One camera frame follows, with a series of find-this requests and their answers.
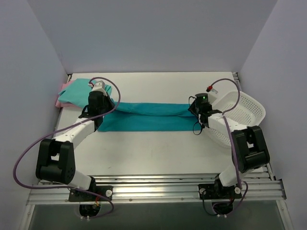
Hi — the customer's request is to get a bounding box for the teal t shirt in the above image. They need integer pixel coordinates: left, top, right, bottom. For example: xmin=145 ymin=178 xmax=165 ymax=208
xmin=98 ymin=102 xmax=201 ymax=132

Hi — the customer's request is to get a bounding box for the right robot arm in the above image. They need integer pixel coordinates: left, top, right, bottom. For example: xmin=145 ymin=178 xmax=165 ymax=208
xmin=188 ymin=92 xmax=270 ymax=198

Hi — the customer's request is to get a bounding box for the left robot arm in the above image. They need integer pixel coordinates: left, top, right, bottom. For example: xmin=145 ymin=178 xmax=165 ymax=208
xmin=35 ymin=91 xmax=115 ymax=201

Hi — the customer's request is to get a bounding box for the folded mint green t shirt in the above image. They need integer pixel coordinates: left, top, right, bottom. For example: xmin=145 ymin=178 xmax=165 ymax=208
xmin=57 ymin=78 xmax=113 ymax=111

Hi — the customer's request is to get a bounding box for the folded pink t shirt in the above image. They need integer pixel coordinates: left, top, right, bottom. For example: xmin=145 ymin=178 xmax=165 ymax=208
xmin=55 ymin=81 xmax=75 ymax=108

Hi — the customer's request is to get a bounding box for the white perforated plastic basket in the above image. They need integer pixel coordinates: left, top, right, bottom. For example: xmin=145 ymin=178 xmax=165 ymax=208
xmin=205 ymin=90 xmax=266 ymax=148

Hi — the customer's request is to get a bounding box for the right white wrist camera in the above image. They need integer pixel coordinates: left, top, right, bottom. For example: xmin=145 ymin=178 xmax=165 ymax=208
xmin=206 ymin=85 xmax=218 ymax=101

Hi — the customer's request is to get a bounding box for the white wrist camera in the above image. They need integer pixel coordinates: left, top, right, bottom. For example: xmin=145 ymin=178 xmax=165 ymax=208
xmin=206 ymin=85 xmax=218 ymax=101
xmin=88 ymin=80 xmax=106 ymax=93

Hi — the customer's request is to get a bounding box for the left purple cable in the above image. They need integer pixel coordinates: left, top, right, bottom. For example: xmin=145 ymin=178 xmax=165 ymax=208
xmin=12 ymin=77 xmax=121 ymax=218

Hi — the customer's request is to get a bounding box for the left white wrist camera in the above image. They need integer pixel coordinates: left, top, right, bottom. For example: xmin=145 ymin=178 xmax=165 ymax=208
xmin=88 ymin=80 xmax=106 ymax=93

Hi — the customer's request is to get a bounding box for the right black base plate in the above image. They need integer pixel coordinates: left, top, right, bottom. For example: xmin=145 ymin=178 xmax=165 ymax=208
xmin=198 ymin=184 xmax=242 ymax=200

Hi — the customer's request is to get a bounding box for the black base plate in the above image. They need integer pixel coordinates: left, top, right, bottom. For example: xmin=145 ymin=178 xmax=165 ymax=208
xmin=68 ymin=185 xmax=113 ymax=202
xmin=198 ymin=184 xmax=242 ymax=200

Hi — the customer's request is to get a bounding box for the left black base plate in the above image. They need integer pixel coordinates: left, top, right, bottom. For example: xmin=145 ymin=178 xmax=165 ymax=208
xmin=68 ymin=185 xmax=113 ymax=202

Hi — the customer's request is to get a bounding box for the aluminium rail frame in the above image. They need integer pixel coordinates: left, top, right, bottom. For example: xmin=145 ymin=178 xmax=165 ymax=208
xmin=26 ymin=71 xmax=287 ymax=207

